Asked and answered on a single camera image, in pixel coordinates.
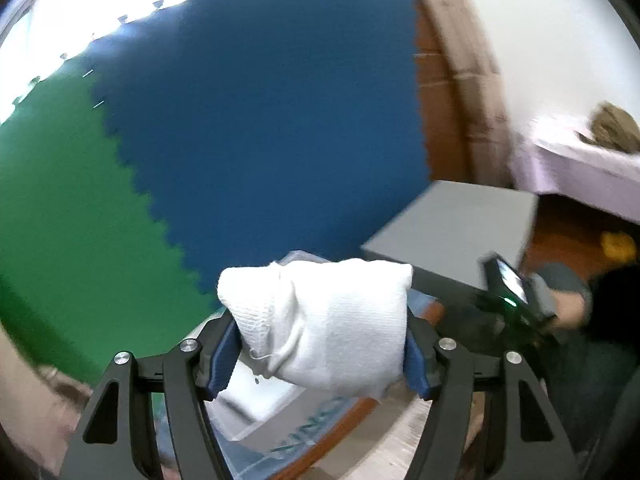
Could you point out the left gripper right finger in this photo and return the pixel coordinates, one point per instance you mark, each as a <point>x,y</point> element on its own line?
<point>423,372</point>

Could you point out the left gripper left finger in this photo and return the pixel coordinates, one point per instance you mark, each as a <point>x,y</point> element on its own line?
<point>221,345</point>

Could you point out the white underwear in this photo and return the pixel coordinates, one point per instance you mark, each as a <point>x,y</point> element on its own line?
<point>333,326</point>

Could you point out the wooden drawer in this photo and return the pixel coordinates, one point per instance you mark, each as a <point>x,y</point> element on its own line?
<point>382,445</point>

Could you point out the person right hand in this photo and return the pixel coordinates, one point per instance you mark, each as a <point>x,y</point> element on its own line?
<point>572,310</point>

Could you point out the white XINCCI cardboard box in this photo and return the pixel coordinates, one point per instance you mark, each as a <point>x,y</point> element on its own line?
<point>280,409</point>

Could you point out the yellow object on floor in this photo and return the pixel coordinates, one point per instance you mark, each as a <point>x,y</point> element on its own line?
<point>619,247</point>

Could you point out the blue checked cloth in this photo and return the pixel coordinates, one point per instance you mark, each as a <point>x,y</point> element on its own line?
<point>280,439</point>

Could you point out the wooden nightstand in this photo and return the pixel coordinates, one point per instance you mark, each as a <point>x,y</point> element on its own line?
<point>327,443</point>

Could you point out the green foam mat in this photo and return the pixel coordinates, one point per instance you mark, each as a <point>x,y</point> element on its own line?
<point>86,271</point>

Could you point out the brown object on shelf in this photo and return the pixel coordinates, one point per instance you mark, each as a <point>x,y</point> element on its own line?
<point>612,128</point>

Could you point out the beige floral curtain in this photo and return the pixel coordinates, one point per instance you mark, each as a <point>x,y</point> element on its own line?
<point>40,406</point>

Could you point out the brown foam mat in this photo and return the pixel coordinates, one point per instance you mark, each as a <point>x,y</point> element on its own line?
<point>440,106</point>

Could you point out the blue foam mat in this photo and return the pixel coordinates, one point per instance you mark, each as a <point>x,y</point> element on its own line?
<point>262,126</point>

